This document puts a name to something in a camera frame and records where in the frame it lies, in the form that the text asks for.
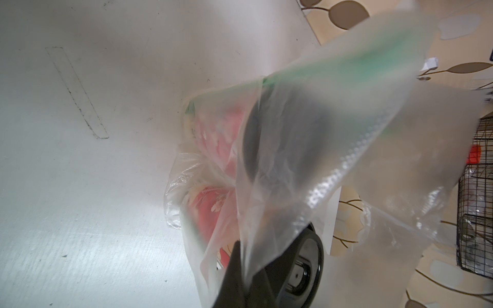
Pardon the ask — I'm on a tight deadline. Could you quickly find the red paper cup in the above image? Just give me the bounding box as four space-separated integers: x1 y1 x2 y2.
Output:
181 185 324 307
184 82 336 186

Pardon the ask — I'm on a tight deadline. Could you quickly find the black wire basket right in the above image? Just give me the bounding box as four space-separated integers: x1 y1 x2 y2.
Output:
457 115 492 279

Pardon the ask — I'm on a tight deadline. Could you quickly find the red capped clear bottle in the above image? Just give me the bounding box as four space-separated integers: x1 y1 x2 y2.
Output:
467 145 482 165

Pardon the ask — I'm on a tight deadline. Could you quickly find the clear plastic carrier bag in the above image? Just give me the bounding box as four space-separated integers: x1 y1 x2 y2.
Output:
165 10 483 307

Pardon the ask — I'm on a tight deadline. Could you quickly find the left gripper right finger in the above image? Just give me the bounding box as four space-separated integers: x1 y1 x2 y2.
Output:
246 269 277 308

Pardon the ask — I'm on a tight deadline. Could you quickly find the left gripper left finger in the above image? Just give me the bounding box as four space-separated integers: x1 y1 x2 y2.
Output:
213 241 247 308

